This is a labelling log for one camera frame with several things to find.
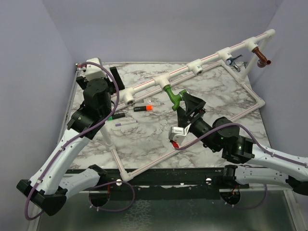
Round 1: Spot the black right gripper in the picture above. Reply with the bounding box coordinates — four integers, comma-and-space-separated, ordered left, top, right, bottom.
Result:
176, 91, 219, 152

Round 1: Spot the green water faucet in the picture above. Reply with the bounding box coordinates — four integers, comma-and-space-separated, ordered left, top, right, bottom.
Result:
163, 85, 188, 111

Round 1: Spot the white pvc pipe frame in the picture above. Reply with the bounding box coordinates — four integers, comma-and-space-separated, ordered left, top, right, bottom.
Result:
101, 28, 276, 181

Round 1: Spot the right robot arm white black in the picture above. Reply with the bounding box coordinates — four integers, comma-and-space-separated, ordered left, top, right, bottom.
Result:
170, 92, 308, 195

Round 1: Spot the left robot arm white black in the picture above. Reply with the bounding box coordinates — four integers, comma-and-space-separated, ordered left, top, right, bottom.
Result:
16, 67, 125, 216

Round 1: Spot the green capped black marker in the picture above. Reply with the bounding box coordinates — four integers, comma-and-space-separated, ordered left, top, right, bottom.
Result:
108, 113, 125, 121

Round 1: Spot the clear plastic bag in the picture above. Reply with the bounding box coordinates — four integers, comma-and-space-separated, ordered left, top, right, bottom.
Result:
134, 98, 161, 106

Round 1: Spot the orange capped black marker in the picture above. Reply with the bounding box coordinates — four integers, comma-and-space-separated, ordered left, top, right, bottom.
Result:
133, 105, 153, 112

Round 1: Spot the purple capped white pen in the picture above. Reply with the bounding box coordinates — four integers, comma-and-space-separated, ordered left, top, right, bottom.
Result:
115, 120, 138, 127

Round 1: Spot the grey metal faucet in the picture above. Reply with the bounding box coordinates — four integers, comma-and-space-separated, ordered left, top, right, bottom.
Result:
225, 54, 243, 72

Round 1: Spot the brown copper faucet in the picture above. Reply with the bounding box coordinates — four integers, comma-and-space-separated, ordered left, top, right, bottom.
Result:
252, 47, 271, 68

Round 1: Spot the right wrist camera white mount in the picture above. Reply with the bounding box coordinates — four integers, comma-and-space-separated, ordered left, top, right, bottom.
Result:
168, 124, 191, 148

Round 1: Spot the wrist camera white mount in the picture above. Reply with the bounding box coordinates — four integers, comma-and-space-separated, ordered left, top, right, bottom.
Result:
77, 64, 107, 81
168, 124, 191, 148

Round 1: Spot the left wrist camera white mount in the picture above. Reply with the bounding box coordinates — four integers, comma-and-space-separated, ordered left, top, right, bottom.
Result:
77, 64, 107, 81

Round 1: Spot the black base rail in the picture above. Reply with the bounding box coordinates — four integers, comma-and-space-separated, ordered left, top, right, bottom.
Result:
67, 168, 251, 201

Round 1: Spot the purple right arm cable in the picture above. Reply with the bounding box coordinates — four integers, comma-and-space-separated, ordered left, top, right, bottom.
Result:
174, 123, 308, 167

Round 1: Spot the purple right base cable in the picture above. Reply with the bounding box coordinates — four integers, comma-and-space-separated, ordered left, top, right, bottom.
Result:
223, 185, 268, 209

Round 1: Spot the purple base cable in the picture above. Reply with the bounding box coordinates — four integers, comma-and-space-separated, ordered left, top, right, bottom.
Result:
89, 179, 136, 213
223, 185, 268, 209

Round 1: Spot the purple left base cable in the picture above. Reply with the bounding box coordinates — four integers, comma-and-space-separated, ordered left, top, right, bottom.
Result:
89, 179, 136, 213

